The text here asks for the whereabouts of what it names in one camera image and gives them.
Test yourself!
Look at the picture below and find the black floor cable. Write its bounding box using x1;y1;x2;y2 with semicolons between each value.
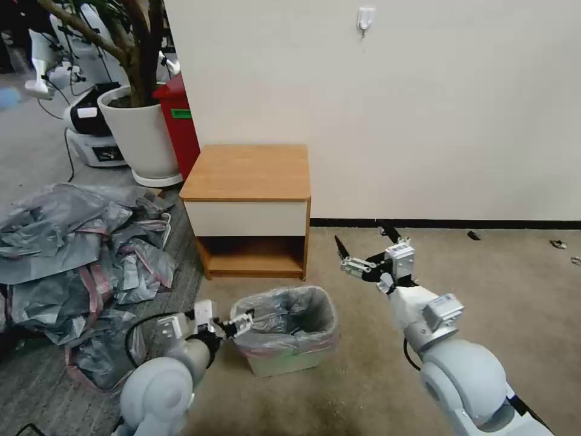
37;95;77;183

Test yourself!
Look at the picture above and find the red bin green label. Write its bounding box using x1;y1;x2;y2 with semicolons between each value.
152;72;202;182

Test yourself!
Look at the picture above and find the wooden nightstand white drawer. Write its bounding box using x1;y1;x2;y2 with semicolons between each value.
179;144;313;280

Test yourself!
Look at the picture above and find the white plant pot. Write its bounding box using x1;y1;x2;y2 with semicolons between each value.
97;85;183;187

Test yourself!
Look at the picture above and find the brown tree trunk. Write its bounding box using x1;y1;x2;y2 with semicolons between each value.
38;0;171;108

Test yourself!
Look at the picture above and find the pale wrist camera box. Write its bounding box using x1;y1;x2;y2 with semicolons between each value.
384;243;415;279
192;299;215;327

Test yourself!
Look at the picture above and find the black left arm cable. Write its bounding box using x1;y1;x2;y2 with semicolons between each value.
125;313;160;369

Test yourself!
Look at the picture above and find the black baseboard strip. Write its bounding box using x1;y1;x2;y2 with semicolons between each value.
310;219;581;230

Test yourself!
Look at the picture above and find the pale rectangular trash can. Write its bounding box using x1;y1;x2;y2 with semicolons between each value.
234;335;339;378

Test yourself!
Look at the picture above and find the white background robot torso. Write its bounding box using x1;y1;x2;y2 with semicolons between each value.
47;0;123;87

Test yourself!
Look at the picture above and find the white wall hook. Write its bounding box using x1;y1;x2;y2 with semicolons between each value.
356;7;376;41

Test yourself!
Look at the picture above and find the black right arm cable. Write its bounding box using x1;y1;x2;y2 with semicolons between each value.
402;338;422;372

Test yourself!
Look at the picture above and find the pile of grey garbage bags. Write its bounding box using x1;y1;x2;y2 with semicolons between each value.
0;182;180;394

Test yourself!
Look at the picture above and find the grey garbage bag pink rim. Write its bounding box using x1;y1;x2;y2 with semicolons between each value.
229;285;340;360

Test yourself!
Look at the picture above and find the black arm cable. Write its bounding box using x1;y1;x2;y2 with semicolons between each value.
125;313;160;369
402;338;422;372

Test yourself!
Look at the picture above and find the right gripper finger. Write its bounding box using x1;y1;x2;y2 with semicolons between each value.
375;219;412;246
334;234;371;277

